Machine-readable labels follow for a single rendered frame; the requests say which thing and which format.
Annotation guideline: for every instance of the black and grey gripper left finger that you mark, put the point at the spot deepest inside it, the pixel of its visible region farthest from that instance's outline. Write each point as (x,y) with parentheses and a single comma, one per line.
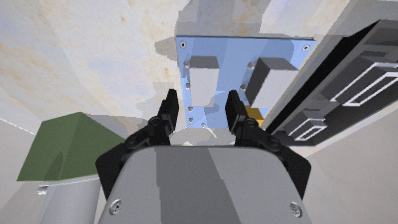
(157,132)

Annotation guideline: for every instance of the yellow rectangular block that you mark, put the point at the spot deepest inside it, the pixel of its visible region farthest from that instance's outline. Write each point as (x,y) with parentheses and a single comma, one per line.
(254,113)

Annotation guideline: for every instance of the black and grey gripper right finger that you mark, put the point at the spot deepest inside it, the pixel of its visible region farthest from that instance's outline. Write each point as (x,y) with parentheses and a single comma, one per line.
(249,134)

